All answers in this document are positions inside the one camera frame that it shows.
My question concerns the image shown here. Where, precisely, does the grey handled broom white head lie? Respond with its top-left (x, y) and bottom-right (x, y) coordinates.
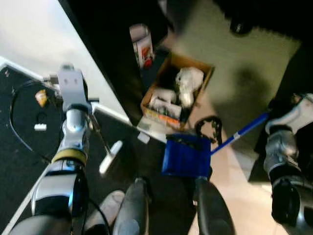
top-left (59, 63), bottom-right (124, 175)

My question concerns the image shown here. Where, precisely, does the blue dustpan with handle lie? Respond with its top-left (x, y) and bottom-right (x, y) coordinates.
top-left (161, 112), bottom-right (270, 178)

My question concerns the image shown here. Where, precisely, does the small orange white object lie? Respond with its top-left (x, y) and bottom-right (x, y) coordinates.
top-left (35, 90), bottom-right (48, 107)

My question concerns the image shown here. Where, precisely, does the black cabinet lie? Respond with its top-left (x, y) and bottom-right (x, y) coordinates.
top-left (247, 44), bottom-right (313, 182)

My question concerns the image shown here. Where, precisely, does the white desk with black side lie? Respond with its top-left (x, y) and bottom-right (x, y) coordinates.
top-left (0, 0), bottom-right (169, 125)

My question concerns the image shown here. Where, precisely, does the small white block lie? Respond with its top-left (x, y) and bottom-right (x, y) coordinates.
top-left (138, 131), bottom-right (150, 144)

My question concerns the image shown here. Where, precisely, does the white packet in box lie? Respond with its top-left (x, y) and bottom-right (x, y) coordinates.
top-left (152, 88), bottom-right (178, 106)

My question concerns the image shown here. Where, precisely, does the black cloth bundle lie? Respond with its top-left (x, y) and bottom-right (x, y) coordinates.
top-left (159, 64), bottom-right (179, 91)

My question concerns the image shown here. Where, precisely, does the black chair caster wheel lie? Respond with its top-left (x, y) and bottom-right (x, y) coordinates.
top-left (230, 19), bottom-right (252, 36)

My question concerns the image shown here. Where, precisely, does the white crumpled plastic bag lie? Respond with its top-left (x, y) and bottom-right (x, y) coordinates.
top-left (175, 67), bottom-right (205, 108)

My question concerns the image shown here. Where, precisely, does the brown cardboard box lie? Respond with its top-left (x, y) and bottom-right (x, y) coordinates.
top-left (141, 51), bottom-right (216, 132)

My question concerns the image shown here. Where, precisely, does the grey left robot leg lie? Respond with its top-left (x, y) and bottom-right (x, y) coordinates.
top-left (112, 177), bottom-right (150, 235)

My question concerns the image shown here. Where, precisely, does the grey robot leg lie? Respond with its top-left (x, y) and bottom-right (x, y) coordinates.
top-left (193, 176), bottom-right (236, 235)
top-left (112, 177), bottom-right (150, 235)

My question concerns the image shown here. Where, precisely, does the grey right robot leg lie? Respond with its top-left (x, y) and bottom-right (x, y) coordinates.
top-left (193, 176), bottom-right (236, 235)

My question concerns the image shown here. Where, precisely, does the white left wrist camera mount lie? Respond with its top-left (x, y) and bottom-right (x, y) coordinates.
top-left (56, 66), bottom-right (89, 111)

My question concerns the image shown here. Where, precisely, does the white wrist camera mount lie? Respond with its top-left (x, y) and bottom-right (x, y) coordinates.
top-left (267, 95), bottom-right (313, 133)
top-left (56, 66), bottom-right (89, 111)

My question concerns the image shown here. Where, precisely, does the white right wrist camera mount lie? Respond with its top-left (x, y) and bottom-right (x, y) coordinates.
top-left (267, 95), bottom-right (313, 133)

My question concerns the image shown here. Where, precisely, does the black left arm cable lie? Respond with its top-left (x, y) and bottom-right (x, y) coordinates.
top-left (10, 81), bottom-right (59, 165)

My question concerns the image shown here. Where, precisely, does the black curled strap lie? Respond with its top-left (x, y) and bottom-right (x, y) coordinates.
top-left (195, 115), bottom-right (223, 145)

